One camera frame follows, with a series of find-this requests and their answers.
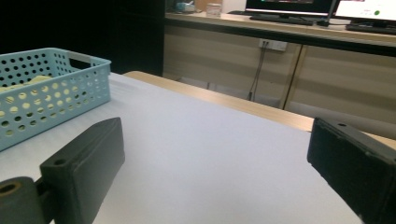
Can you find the black computer mouse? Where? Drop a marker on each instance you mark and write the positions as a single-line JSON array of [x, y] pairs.
[[323, 23]]

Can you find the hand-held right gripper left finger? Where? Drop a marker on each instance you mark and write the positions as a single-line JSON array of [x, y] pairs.
[[84, 174]]

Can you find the white table mat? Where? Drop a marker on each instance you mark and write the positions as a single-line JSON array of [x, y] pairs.
[[202, 155]]

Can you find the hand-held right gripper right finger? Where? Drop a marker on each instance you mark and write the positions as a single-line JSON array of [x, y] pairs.
[[355, 165]]

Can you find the dark-screen computer monitor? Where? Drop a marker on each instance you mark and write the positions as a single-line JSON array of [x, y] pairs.
[[289, 6]]

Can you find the clear glass jar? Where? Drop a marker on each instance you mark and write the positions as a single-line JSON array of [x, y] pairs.
[[213, 10]]

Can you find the white wall socket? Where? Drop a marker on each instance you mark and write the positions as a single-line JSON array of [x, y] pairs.
[[274, 45]]

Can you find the blue tissue box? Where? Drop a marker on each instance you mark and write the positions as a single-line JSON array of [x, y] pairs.
[[185, 6]]

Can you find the black keyboard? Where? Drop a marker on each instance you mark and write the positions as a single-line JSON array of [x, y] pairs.
[[373, 29], [280, 20]]

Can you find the light blue perforated plastic basket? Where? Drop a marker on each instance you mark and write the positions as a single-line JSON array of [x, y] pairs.
[[62, 102]]

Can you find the beige long cabinet counter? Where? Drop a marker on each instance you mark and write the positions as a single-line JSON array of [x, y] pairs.
[[342, 81]]

